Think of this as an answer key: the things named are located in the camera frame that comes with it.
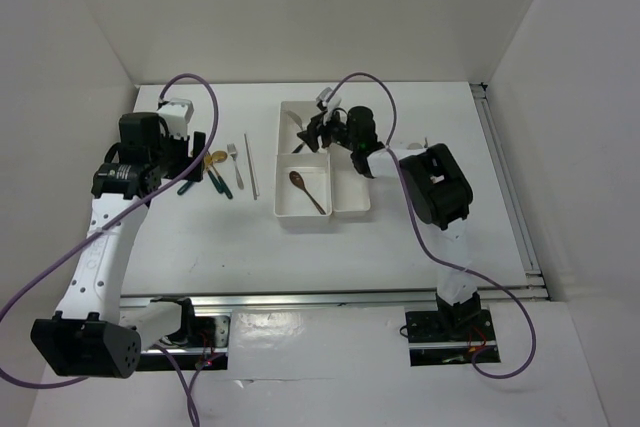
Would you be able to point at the small silver fork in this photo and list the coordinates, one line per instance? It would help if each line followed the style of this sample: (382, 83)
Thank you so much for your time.
(233, 154)

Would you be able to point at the aluminium side rail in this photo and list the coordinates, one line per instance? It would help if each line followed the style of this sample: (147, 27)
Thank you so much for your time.
(510, 187)

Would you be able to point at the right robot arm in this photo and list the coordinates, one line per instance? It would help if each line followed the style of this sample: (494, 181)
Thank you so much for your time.
(438, 193)

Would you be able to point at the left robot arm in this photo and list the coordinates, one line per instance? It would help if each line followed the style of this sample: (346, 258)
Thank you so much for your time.
(86, 336)

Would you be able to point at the white divided utensil tray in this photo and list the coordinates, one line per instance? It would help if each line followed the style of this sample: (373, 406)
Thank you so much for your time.
(302, 196)

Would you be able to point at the dark wooden spoon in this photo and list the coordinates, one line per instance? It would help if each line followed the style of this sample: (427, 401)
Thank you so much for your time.
(297, 180)

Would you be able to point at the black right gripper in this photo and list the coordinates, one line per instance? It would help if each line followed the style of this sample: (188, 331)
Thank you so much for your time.
(318, 128)

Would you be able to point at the gold fork green handle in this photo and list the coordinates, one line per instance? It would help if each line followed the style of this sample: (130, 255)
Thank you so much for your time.
(298, 148)

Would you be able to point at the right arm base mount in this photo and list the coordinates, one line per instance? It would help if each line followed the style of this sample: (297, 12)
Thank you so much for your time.
(430, 344)

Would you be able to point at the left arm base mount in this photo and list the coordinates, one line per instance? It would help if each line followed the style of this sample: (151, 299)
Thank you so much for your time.
(200, 332)

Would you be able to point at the gold spoon green handle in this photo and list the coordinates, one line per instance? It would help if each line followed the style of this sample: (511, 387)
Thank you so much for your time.
(218, 181)

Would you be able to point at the large silver fork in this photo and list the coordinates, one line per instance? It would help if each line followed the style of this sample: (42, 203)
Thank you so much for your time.
(296, 119)

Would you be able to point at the silver chopstick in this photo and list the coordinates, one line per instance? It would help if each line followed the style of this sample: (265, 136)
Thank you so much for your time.
(254, 172)
(250, 167)

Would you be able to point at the white narrow tray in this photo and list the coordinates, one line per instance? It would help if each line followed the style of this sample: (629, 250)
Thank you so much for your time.
(349, 190)

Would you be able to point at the green handled utensil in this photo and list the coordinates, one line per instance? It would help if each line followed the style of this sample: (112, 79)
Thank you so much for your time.
(185, 187)

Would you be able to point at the aluminium front rail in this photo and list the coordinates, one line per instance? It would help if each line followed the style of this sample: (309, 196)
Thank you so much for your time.
(342, 299)

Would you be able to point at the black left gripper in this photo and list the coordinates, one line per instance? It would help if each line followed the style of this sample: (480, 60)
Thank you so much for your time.
(182, 145)

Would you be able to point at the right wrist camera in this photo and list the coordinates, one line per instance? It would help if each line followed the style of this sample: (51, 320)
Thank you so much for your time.
(327, 102)

